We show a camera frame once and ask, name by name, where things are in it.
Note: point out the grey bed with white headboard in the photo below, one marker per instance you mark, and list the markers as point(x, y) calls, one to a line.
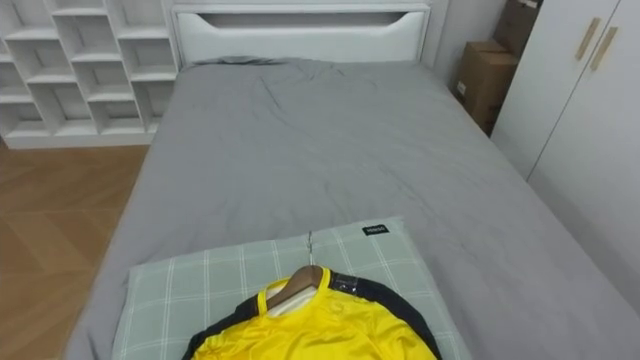
point(310, 150)

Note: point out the wooden clothes hanger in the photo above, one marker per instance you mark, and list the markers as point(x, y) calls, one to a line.
point(298, 283)

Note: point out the white cubby shelf unit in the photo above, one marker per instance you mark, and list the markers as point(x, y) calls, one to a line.
point(80, 75)

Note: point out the yellow and black jersey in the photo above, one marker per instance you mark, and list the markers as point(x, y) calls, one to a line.
point(320, 330)

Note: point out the tall brown cardboard box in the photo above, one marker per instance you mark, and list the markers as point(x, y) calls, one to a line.
point(517, 25)

